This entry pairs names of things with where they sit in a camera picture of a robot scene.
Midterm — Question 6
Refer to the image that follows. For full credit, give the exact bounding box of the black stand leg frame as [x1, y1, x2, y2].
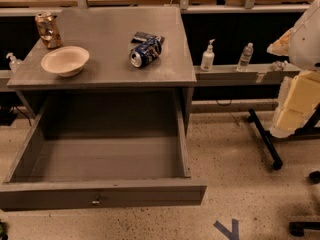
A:
[248, 105, 320, 170]

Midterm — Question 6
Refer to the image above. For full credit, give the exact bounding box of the crushed orange soda can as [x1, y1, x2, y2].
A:
[35, 12, 61, 49]

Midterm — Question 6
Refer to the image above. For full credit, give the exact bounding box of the white pump bottle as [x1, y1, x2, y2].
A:
[200, 39, 215, 71]

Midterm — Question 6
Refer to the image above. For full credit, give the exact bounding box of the blue pepsi can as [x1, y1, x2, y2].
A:
[129, 38, 162, 68]

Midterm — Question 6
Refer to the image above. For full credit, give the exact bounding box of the grey top drawer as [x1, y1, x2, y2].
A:
[0, 90, 206, 210]

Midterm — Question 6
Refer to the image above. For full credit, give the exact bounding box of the grey ledge shelf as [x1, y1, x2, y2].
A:
[194, 64, 300, 87]

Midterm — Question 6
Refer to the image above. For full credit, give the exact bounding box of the crumpled plastic wrapper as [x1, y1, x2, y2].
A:
[271, 61, 288, 71]

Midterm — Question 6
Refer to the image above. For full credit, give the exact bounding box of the dark snack packet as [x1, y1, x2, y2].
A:
[131, 32, 165, 44]

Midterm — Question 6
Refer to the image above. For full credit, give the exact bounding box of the black chair base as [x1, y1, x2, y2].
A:
[288, 170, 320, 237]

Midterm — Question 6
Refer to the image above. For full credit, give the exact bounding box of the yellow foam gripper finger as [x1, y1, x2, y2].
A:
[267, 28, 292, 56]
[270, 70, 320, 138]

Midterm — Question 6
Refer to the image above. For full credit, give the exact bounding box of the clear pump bottle left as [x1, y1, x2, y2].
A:
[6, 53, 22, 72]

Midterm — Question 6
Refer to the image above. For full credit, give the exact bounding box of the white bowl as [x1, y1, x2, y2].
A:
[41, 46, 90, 77]

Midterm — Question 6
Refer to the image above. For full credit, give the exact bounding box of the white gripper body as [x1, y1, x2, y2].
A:
[289, 0, 320, 71]

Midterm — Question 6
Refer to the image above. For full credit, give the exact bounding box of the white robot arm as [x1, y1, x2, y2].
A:
[267, 0, 320, 138]

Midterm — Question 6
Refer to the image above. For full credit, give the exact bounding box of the blue tape floor marker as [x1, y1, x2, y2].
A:
[213, 219, 240, 240]

